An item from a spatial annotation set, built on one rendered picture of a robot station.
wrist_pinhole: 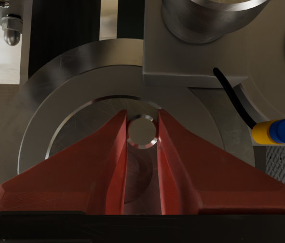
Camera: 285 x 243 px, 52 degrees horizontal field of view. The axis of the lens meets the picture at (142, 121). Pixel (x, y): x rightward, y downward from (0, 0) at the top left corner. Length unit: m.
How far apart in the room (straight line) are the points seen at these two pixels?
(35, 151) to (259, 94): 0.13
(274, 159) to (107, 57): 0.29
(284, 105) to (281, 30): 0.05
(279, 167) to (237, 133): 0.23
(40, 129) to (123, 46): 0.07
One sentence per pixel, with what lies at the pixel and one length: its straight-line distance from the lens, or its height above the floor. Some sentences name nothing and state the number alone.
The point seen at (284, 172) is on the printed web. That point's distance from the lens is 0.39.
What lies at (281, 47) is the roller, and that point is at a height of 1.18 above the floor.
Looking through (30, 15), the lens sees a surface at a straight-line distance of 0.20.
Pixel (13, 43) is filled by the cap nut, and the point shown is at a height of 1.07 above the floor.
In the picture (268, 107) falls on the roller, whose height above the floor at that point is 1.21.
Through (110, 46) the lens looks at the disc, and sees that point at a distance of 0.17.
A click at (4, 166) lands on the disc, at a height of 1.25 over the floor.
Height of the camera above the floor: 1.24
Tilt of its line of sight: 4 degrees down
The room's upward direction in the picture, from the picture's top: 178 degrees counter-clockwise
